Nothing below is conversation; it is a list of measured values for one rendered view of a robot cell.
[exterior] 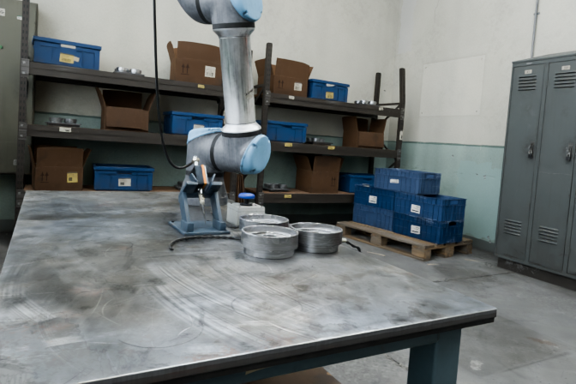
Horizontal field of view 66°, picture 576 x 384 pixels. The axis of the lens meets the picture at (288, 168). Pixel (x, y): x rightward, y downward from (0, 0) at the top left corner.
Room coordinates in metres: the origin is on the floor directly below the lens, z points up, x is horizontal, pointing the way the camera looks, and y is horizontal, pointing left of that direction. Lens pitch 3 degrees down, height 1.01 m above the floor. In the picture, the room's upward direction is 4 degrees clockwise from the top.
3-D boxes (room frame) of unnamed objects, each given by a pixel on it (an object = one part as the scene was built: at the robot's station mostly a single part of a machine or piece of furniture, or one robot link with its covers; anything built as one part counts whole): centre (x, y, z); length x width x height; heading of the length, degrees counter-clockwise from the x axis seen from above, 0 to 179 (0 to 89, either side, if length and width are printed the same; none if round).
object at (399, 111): (5.30, -0.41, 1.00); 1.92 x 0.57 x 2.00; 119
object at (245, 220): (0.94, 0.04, 0.82); 0.10 x 0.10 x 0.04
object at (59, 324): (0.98, 0.25, 0.79); 1.20 x 0.60 x 0.02; 29
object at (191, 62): (4.50, 0.99, 1.70); 0.56 x 0.36 x 0.39; 114
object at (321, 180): (5.25, -0.34, 0.67); 0.52 x 0.43 x 0.43; 119
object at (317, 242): (0.88, -0.06, 0.82); 0.10 x 0.10 x 0.04
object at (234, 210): (1.09, 0.10, 0.82); 0.08 x 0.07 x 0.05; 29
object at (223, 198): (1.38, 0.26, 0.85); 0.15 x 0.15 x 0.10
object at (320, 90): (5.25, -0.32, 1.61); 0.52 x 0.38 x 0.22; 122
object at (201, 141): (1.37, 0.25, 0.97); 0.13 x 0.12 x 0.14; 62
